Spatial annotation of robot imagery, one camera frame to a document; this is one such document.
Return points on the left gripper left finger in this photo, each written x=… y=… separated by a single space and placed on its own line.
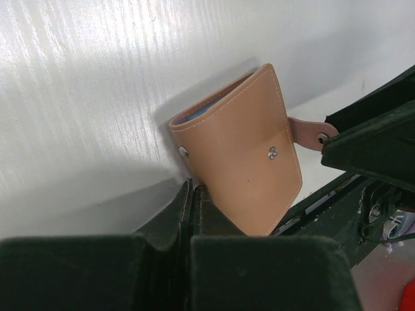
x=144 y=270

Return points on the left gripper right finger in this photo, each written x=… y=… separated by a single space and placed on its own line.
x=231 y=271

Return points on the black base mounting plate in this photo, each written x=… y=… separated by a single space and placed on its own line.
x=339 y=210

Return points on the red plastic bin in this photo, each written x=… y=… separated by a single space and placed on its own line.
x=408 y=298

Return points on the tan leather card holder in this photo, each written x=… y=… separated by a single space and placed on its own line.
x=240 y=143

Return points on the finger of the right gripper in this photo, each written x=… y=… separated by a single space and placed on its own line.
x=376 y=134

